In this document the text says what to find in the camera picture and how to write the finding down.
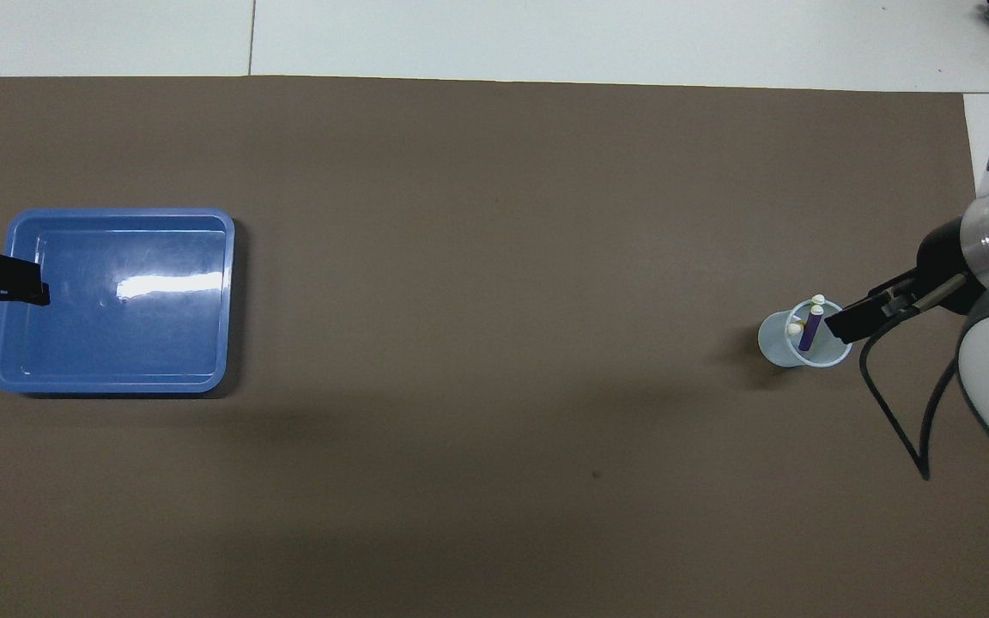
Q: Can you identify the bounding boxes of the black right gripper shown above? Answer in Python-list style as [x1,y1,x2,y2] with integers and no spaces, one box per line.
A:
[823,217,986,344]

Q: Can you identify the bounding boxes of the purple marker pen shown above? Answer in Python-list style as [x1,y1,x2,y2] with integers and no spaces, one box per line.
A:
[798,305,825,353]

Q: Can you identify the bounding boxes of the translucent white plastic cup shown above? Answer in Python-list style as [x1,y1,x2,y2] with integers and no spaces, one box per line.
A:
[757,296,853,369]

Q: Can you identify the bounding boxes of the blue plastic tray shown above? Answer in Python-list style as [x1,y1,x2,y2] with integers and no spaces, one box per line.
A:
[0,208,236,395]

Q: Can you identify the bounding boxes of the brown table mat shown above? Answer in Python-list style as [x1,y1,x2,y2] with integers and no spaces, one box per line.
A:
[0,76,989,618]

